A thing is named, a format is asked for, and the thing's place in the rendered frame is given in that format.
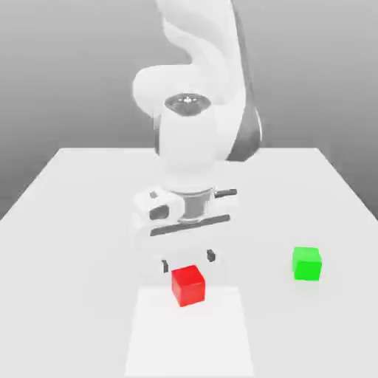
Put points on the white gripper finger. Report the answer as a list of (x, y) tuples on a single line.
[(211, 255), (164, 265)]

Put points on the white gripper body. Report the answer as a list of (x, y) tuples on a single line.
[(189, 239)]

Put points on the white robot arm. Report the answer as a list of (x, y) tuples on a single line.
[(189, 138)]

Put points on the small red cube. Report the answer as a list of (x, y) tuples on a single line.
[(189, 286)]

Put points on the small green cube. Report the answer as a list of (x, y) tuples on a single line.
[(307, 264)]

